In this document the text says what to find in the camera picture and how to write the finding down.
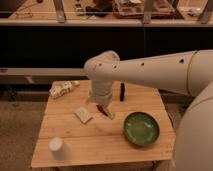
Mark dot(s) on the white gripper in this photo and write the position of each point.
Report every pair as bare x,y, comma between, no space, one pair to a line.
102,97

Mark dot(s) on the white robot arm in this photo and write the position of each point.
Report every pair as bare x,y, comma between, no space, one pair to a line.
188,73

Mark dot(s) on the black upright eraser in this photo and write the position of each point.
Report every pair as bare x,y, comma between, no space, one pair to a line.
122,91

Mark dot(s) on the brown red chili toy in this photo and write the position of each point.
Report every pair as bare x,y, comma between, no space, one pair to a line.
102,110

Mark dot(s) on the white flat sponge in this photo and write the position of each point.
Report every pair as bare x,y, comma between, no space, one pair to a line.
83,114

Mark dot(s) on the green bowl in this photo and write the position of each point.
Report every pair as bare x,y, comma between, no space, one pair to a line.
141,129

